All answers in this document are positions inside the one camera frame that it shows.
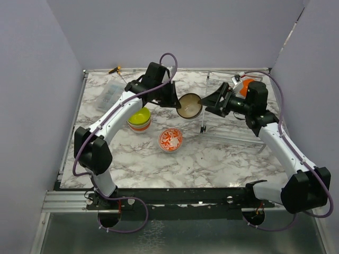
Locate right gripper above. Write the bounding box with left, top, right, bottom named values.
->
left=199, top=81, right=253, bottom=117

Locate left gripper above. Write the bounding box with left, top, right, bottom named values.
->
left=154, top=80, right=181, bottom=108

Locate beige bowl dark outside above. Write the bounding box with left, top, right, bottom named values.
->
left=176, top=93, right=203, bottom=120

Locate white bowl orange outside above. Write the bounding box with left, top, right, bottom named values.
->
left=233, top=79, right=255, bottom=98

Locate orange floral pattern bowl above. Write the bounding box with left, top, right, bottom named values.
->
left=158, top=128, right=183, bottom=153

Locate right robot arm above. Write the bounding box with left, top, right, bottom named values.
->
left=199, top=81, right=331, bottom=214

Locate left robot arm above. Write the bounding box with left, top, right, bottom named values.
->
left=74, top=62, right=181, bottom=209

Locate lime green bowl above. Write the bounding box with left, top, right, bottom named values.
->
left=128, top=107, right=150, bottom=125

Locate white orange striped bowl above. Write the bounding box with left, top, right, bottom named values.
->
left=128, top=117, right=151, bottom=133

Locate clear plastic parts box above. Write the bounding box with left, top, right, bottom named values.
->
left=96, top=80, right=125, bottom=113

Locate white wire dish rack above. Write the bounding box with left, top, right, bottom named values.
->
left=200, top=70, right=266, bottom=154

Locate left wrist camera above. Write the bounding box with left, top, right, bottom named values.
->
left=166, top=66, right=176, bottom=79

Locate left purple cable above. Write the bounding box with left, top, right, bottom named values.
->
left=73, top=52, right=179, bottom=177

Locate purple cable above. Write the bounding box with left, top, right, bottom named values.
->
left=73, top=52, right=179, bottom=177
left=239, top=70, right=334, bottom=218

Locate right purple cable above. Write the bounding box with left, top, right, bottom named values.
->
left=239, top=70, right=334, bottom=218

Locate yellow black T-handle key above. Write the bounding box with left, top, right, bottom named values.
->
left=108, top=66, right=127, bottom=84

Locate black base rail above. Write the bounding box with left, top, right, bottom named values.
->
left=54, top=179, right=276, bottom=222

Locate aluminium frame rail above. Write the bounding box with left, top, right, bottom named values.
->
left=41, top=189, right=91, bottom=213

